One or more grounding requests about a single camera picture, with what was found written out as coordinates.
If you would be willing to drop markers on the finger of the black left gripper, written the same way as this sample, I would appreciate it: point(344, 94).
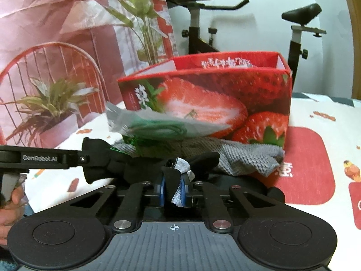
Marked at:
point(103, 161)

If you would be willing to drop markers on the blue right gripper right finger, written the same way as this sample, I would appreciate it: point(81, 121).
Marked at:
point(183, 190)

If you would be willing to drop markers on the person's left hand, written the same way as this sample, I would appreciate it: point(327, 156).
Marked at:
point(11, 213)

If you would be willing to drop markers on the black eye mask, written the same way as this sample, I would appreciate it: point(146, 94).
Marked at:
point(196, 168)

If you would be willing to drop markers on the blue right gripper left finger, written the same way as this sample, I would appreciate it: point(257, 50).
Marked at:
point(161, 195)

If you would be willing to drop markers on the black exercise bike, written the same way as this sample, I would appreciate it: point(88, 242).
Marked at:
point(288, 27)

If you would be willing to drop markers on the green tasselled sachet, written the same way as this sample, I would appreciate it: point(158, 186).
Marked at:
point(150, 137)

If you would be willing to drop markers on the red strawberry cardboard box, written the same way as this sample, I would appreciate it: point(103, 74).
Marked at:
point(247, 91)

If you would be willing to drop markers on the grey knitted cloth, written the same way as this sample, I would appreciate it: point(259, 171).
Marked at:
point(235, 158)

